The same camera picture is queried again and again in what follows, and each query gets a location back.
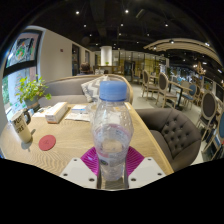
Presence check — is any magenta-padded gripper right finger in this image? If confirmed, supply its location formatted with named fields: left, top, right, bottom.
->
left=125, top=146, right=167, bottom=190

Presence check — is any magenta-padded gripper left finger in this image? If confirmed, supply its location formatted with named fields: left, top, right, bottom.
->
left=59, top=146, right=101, bottom=190

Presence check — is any clear blue-capped water bottle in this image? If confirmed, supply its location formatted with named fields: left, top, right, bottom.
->
left=92, top=80, right=135, bottom=183

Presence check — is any flat round red coaster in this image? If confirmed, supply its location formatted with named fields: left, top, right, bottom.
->
left=38, top=134, right=57, bottom=152

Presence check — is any grey tufted armchair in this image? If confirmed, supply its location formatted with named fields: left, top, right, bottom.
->
left=134, top=107, right=203, bottom=173

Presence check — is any white printed booklet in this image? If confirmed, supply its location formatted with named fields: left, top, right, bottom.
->
left=64, top=104, right=91, bottom=123

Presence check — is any cream tissue box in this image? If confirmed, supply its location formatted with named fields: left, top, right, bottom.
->
left=44, top=101, right=69, bottom=125

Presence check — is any white printed mug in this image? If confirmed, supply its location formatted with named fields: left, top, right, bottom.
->
left=9, top=108, right=35, bottom=144

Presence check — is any grey white chevron cushion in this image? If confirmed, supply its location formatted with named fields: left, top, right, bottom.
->
left=80, top=75, right=109, bottom=103

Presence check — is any grey upholstered sofa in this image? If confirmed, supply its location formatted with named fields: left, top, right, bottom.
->
left=38, top=73, right=134, bottom=108

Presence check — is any group of dining chairs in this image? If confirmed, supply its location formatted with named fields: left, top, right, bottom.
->
left=131, top=68, right=224, bottom=158

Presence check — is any green potted plant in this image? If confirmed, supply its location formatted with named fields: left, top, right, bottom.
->
left=14, top=75, right=53, bottom=113

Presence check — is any person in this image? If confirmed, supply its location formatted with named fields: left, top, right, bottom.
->
left=78, top=62, right=94, bottom=76

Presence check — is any window with colourful stickers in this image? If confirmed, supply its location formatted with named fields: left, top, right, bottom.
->
left=1, top=29, right=44, bottom=116

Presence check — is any group of ceiling lights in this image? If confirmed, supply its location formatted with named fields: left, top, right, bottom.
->
left=74, top=8, right=211, bottom=48

